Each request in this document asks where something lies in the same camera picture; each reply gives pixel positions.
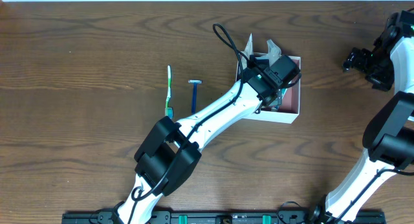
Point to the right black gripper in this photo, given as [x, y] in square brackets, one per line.
[354, 57]

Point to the white cream tube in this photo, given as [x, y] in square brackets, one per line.
[248, 51]

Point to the green white toothbrush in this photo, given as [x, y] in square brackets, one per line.
[168, 109]

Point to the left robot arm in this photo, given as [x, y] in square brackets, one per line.
[170, 152]

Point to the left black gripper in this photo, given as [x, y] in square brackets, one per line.
[259, 60]

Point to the blue disposable razor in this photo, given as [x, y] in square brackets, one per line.
[194, 83]

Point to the black mounting rail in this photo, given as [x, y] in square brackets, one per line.
[165, 217]

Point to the clear pump sanitizer bottle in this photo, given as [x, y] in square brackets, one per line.
[273, 54]

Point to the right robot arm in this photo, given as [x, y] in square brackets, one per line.
[388, 144]

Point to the small green toothpaste tube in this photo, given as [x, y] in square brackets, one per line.
[276, 104]

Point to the white box pink interior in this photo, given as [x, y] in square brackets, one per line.
[292, 97]

